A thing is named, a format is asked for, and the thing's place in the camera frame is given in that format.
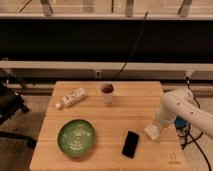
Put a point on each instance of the white sponge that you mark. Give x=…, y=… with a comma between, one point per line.
x=153, y=131

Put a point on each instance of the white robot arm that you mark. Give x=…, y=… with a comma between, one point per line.
x=179, y=103

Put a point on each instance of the green ceramic bowl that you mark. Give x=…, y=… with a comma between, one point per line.
x=76, y=138

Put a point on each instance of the white paper cup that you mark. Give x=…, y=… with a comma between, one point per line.
x=107, y=90

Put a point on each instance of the white plastic bottle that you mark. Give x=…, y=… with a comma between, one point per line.
x=71, y=98

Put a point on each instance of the black smartphone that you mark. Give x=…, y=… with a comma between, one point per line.
x=130, y=144

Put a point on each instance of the blue connector box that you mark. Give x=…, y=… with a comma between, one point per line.
x=180, y=123

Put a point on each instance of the black office chair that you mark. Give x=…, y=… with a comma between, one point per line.
x=10, y=102

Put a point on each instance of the white wall outlet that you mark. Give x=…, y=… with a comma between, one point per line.
x=98, y=74

